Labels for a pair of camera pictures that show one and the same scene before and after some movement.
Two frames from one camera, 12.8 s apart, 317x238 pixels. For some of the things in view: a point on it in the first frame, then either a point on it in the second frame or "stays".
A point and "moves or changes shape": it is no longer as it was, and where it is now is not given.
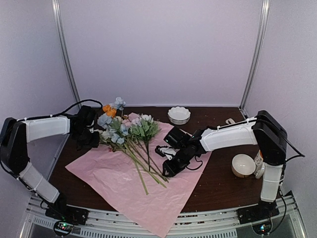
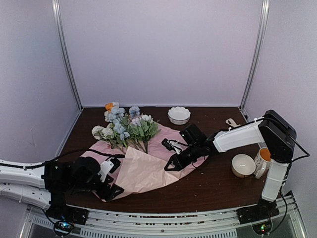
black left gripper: (94, 143) -> (108, 196)
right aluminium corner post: (259, 42) stays
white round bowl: (243, 165) stays
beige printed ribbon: (231, 121) stays
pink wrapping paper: (132, 180) moves or changes shape
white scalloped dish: (179, 115) stays
